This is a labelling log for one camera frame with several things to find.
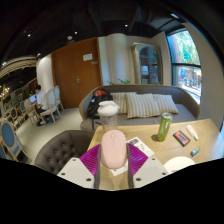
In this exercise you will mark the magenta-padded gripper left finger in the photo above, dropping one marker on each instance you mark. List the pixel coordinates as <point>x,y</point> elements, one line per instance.
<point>76,171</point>

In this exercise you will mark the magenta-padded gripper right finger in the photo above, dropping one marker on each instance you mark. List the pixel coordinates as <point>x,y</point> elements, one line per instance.
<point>148,170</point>

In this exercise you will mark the pink computer mouse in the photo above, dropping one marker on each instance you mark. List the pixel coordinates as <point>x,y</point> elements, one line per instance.
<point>113,150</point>

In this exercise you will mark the white mouse pad, pink cat rest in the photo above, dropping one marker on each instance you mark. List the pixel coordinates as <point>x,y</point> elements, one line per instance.
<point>178,164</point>

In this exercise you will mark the white sticker sheet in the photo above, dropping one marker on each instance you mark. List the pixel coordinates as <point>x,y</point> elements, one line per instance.
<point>143,147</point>

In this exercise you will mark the grey tufted armchair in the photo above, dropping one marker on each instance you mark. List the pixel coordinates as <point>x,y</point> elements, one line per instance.
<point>60,150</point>

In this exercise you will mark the green drink can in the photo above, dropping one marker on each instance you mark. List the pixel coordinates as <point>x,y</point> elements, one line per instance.
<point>164,127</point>

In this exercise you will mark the black and red flat box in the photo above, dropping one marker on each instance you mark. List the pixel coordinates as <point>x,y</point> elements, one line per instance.
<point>181,138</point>

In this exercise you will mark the small teal object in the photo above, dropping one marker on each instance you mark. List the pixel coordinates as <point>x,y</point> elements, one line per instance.
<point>195,151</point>

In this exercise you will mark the white tube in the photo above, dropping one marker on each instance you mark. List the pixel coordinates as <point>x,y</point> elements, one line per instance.
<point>192,132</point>

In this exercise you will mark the striped cushion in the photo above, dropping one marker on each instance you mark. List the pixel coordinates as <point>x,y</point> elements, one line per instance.
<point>166,104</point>
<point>142,106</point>
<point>120,100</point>

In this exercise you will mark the grey sofa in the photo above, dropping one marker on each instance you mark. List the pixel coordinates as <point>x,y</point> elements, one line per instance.
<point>186,110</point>

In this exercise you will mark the group of white chairs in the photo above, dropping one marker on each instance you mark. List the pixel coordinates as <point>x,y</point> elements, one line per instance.
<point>53,103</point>

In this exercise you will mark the black and red backpack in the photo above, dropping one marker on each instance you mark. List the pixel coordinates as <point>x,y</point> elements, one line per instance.
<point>96,101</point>

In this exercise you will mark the group of blue chairs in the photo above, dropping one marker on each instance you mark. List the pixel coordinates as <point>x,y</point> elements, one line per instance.
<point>8,133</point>

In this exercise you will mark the person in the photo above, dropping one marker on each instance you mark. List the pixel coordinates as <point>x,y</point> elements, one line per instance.
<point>41,100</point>

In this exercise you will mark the laptop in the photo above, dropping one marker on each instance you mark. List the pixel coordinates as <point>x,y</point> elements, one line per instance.
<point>33,98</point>

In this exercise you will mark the brown wooden door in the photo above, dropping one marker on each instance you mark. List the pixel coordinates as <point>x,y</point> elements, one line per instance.
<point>73,76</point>

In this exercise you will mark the arched display cabinet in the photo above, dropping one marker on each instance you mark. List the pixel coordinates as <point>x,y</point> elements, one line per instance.
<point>148,65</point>

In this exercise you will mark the white door sign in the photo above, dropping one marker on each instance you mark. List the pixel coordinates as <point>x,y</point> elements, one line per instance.
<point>87,57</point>

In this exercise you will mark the large window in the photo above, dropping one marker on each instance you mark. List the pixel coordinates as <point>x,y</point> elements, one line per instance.
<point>185,60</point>

